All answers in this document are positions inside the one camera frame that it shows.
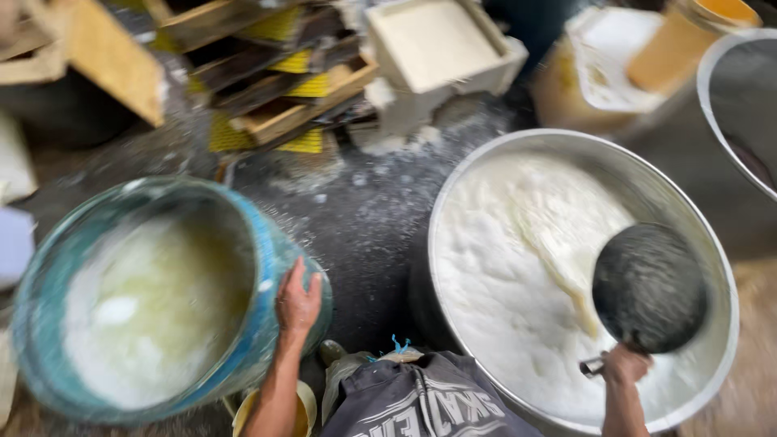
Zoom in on person's right hand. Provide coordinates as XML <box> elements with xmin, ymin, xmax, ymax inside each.
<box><xmin>601</xmin><ymin>343</ymin><xmax>654</xmax><ymax>385</ymax></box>

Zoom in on person's left hand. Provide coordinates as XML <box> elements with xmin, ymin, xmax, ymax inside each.
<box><xmin>276</xmin><ymin>255</ymin><xmax>323</xmax><ymax>338</ymax></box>

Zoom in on blue plastic barrel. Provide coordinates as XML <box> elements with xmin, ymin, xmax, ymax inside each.
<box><xmin>11</xmin><ymin>176</ymin><xmax>333</xmax><ymax>424</ymax></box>

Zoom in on dark metal ladle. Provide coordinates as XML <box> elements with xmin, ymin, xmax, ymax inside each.
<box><xmin>579</xmin><ymin>222</ymin><xmax>710</xmax><ymax>380</ymax></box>

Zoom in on yellow plastic scoop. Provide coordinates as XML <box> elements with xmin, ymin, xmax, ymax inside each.
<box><xmin>232</xmin><ymin>380</ymin><xmax>318</xmax><ymax>437</ymax></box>

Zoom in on white curd foam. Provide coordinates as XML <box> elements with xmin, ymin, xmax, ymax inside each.
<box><xmin>432</xmin><ymin>152</ymin><xmax>705</xmax><ymax>426</ymax></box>

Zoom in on pale liquid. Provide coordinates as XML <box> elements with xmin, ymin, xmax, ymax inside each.
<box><xmin>61</xmin><ymin>212</ymin><xmax>256</xmax><ymax>410</ymax></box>

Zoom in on person's dark printed shirt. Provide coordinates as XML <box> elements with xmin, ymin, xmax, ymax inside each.
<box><xmin>320</xmin><ymin>351</ymin><xmax>544</xmax><ymax>437</ymax></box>

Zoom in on large metal vat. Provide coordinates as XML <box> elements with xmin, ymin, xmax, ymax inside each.
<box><xmin>408</xmin><ymin>128</ymin><xmax>740</xmax><ymax>437</ymax></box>

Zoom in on stack of wooden frames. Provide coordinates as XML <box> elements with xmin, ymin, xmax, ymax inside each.
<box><xmin>0</xmin><ymin>0</ymin><xmax>381</xmax><ymax>155</ymax></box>

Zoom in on metal pot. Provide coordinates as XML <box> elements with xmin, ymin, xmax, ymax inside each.
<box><xmin>619</xmin><ymin>27</ymin><xmax>777</xmax><ymax>262</ymax></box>

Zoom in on white-coated wooden mould box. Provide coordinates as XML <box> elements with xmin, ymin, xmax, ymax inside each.
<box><xmin>363</xmin><ymin>0</ymin><xmax>530</xmax><ymax>137</ymax></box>

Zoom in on yellow container with white cloth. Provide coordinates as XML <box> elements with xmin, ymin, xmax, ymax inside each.
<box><xmin>531</xmin><ymin>6</ymin><xmax>669</xmax><ymax>134</ymax></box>

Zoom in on orange plastic bucket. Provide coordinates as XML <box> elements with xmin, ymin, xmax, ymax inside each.
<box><xmin>626</xmin><ymin>0</ymin><xmax>763</xmax><ymax>95</ymax></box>

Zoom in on blue plastic string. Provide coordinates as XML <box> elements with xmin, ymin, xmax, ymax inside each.
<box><xmin>365</xmin><ymin>334</ymin><xmax>412</xmax><ymax>364</ymax></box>

